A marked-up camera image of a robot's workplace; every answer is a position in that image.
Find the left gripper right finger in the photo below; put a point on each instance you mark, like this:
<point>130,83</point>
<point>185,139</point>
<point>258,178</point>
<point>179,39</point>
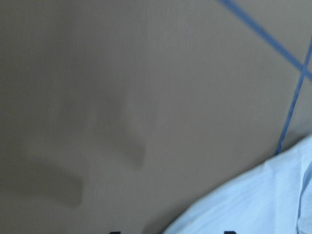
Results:
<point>230,232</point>

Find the light blue button shirt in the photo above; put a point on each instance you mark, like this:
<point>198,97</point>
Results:
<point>275,197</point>

